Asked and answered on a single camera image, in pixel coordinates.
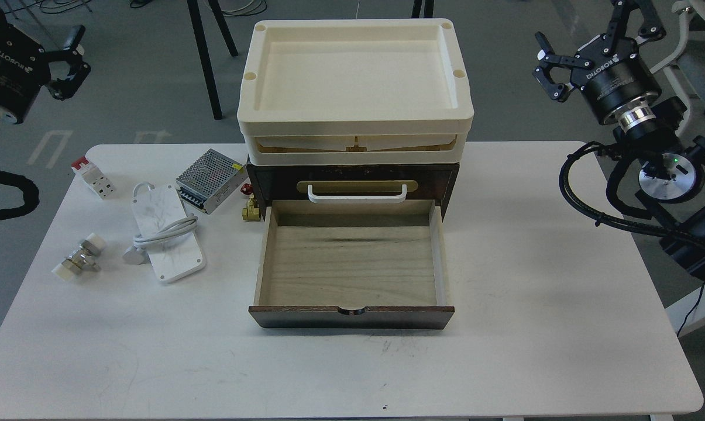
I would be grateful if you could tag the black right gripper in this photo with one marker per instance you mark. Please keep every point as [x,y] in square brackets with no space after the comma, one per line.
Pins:
[609,83]

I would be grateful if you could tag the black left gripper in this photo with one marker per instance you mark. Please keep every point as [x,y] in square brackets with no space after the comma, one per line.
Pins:
[24,69]

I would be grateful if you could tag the white power strip with cable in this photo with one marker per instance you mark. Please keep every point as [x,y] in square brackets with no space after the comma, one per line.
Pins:
[166,236]

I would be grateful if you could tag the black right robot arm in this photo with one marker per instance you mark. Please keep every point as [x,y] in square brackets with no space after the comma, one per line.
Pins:
[652,167]

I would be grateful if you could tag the dark wooden cabinet body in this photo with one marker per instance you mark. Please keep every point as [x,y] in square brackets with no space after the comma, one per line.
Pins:
[289,182]

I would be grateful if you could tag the red white circuit breaker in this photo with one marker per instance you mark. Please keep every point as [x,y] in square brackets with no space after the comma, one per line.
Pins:
[95,179]

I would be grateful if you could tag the white office chair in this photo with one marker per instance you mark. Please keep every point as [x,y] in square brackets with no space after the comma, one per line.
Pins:
[639,20]

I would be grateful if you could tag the metal mesh power supply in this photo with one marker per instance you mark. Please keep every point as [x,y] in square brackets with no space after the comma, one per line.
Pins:
[210,180]

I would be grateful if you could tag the metal fitting with white caps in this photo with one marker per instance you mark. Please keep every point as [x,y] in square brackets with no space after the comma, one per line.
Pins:
[83,258]

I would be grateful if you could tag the brass valve with red knob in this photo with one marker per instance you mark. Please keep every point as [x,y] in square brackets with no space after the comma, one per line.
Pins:
[251,211]

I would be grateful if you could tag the cream plastic stacked tray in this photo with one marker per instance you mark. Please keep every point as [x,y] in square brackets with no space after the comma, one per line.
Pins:
[355,92]

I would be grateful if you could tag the open wooden drawer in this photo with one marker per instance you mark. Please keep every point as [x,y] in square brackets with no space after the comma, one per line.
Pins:
[356,266]

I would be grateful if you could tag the white drawer handle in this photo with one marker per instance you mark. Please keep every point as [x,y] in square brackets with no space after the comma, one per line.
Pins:
[399,198]

